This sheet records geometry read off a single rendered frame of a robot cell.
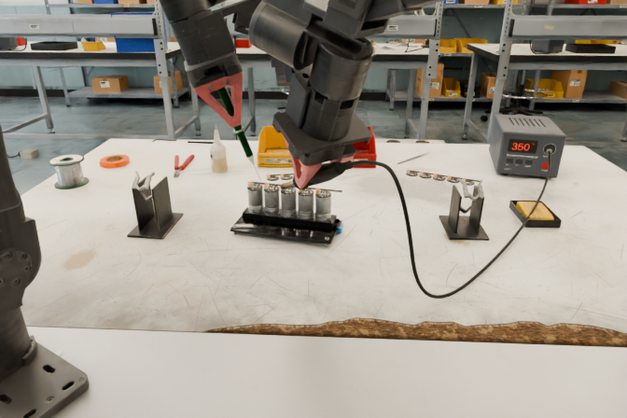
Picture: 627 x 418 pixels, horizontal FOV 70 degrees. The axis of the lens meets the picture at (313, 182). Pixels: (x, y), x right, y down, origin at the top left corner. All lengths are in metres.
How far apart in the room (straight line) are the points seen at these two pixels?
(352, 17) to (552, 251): 0.48
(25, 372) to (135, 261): 0.21
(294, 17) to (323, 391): 0.36
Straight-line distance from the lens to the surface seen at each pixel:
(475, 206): 0.74
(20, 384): 0.53
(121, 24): 3.21
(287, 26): 0.47
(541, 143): 0.98
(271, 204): 0.71
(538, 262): 0.71
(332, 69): 0.45
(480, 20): 5.25
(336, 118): 0.48
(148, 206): 0.77
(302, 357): 0.49
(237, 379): 0.48
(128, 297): 0.61
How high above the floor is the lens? 1.09
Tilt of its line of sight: 23 degrees down
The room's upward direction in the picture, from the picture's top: straight up
